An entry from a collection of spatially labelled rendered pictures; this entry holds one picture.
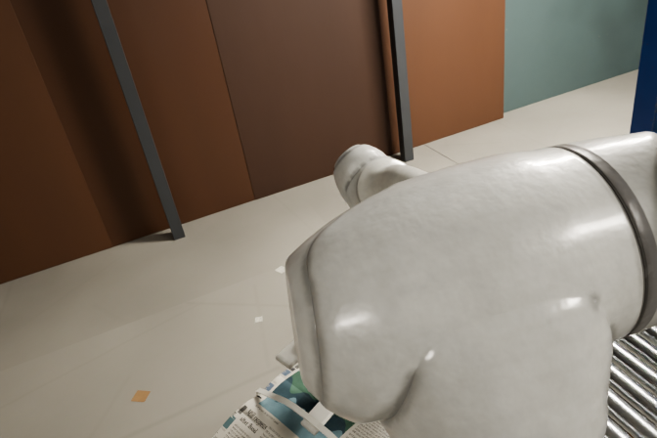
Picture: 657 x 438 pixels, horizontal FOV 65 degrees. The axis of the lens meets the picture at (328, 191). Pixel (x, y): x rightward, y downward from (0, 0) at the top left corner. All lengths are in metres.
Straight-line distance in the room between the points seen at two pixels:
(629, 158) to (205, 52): 3.40
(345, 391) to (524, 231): 0.13
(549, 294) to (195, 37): 3.42
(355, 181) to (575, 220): 0.59
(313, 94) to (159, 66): 1.10
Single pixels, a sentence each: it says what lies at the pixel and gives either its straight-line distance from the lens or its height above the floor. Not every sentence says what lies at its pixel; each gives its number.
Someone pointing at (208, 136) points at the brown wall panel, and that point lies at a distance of 3.78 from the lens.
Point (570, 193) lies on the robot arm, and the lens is 0.32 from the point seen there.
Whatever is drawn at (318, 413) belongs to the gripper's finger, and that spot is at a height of 1.23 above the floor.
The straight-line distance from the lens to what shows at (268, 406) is 0.93.
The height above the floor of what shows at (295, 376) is 1.18.
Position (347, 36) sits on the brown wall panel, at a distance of 3.95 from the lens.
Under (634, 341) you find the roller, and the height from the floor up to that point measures 0.80.
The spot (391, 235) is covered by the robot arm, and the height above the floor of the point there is 1.73.
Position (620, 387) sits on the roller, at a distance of 1.50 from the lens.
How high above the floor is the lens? 1.88
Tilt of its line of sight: 28 degrees down
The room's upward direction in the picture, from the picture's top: 10 degrees counter-clockwise
